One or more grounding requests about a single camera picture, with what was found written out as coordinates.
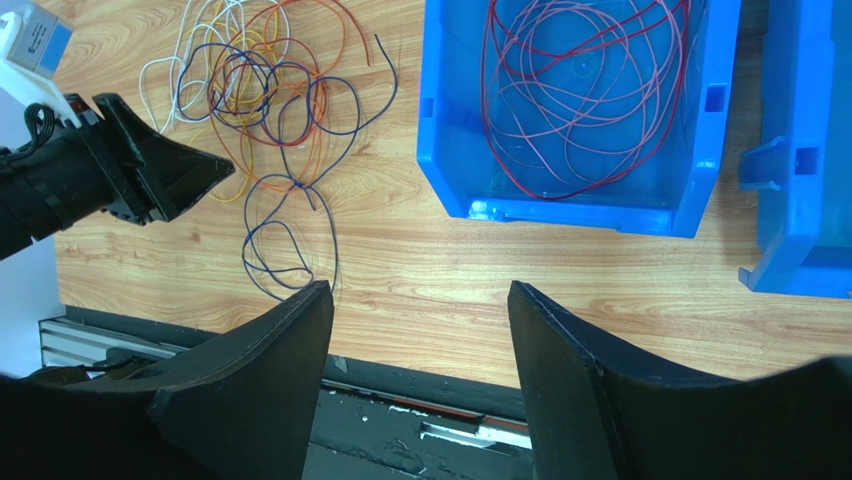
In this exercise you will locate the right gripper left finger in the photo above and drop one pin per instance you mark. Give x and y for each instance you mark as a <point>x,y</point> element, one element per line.
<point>238,406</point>

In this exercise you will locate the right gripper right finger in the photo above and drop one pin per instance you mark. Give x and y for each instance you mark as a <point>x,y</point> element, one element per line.
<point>599,407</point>

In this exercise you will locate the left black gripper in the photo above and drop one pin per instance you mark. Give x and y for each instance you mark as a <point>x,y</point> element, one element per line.
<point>115,163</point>

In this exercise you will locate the left blue plastic bin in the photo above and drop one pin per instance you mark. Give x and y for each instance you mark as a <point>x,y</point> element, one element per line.
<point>604,114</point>

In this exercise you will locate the blue plastic bin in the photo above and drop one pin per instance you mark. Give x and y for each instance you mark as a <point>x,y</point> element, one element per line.
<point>801,170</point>
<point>604,114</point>

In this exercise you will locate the right blue plastic bin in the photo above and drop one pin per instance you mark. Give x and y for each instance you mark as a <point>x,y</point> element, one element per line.
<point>801,170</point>

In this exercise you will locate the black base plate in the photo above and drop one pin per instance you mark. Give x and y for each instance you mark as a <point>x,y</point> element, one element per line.
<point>375,421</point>

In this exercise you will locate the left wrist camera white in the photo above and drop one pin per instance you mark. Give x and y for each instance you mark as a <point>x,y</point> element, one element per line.
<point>33,42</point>

